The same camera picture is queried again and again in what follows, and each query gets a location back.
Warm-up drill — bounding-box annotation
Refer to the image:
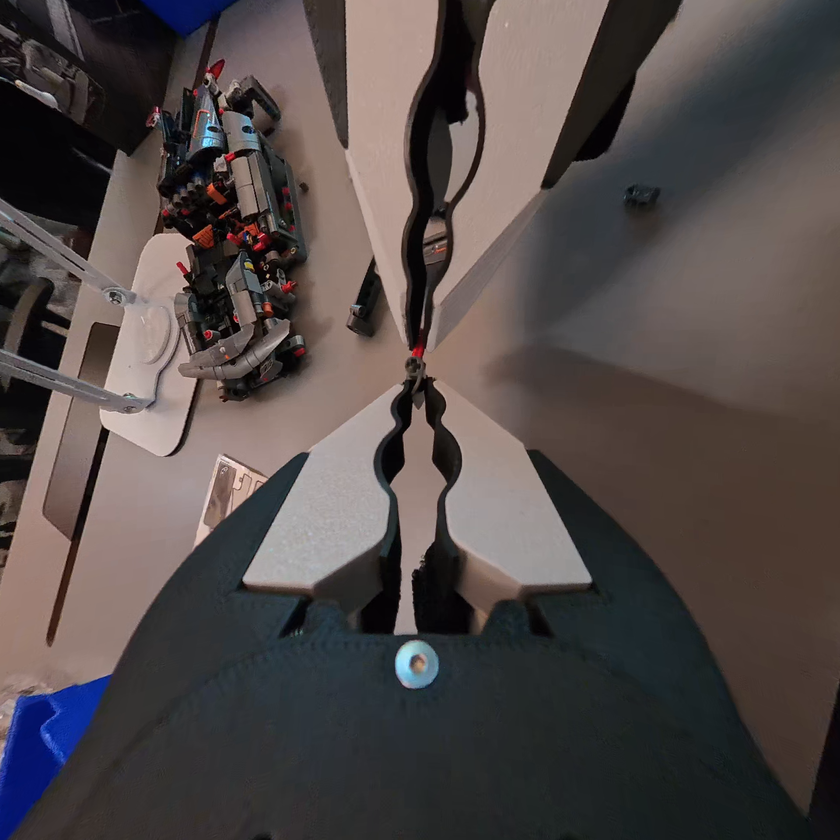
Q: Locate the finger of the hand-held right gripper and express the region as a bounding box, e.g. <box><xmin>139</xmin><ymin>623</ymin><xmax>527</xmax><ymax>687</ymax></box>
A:
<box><xmin>424</xmin><ymin>0</ymin><xmax>614</xmax><ymax>351</ymax></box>
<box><xmin>344</xmin><ymin>0</ymin><xmax>450</xmax><ymax>345</ymax></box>

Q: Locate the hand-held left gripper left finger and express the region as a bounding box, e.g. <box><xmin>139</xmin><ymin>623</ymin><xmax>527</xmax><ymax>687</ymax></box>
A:
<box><xmin>241</xmin><ymin>382</ymin><xmax>410</xmax><ymax>616</ymax></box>

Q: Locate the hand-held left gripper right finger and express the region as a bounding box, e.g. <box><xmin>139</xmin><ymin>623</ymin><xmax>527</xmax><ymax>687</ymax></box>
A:
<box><xmin>424</xmin><ymin>379</ymin><xmax>594</xmax><ymax>609</ymax></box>

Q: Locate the grey lego panel assembly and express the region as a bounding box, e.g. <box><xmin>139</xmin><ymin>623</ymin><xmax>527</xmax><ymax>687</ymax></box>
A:
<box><xmin>422</xmin><ymin>218</ymin><xmax>455</xmax><ymax>268</ymax></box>

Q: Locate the small grey lego connector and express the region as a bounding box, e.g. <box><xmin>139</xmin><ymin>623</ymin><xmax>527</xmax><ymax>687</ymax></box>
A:
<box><xmin>402</xmin><ymin>357</ymin><xmax>429</xmax><ymax>411</ymax></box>

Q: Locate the lego sticker sheet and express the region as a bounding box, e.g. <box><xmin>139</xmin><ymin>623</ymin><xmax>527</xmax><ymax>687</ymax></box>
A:
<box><xmin>194</xmin><ymin>453</ymin><xmax>271</xmax><ymax>551</ymax></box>

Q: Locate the grey lego car model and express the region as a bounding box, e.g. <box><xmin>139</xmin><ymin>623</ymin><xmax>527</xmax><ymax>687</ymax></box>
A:
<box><xmin>147</xmin><ymin>58</ymin><xmax>311</xmax><ymax>403</ymax></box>

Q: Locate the black lego set box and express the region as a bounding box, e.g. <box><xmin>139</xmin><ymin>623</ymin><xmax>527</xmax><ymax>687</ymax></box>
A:
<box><xmin>0</xmin><ymin>0</ymin><xmax>179</xmax><ymax>157</ymax></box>

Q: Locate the white book stand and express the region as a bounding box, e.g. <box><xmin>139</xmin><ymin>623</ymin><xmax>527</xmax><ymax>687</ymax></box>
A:
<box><xmin>0</xmin><ymin>196</ymin><xmax>202</xmax><ymax>458</ymax></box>

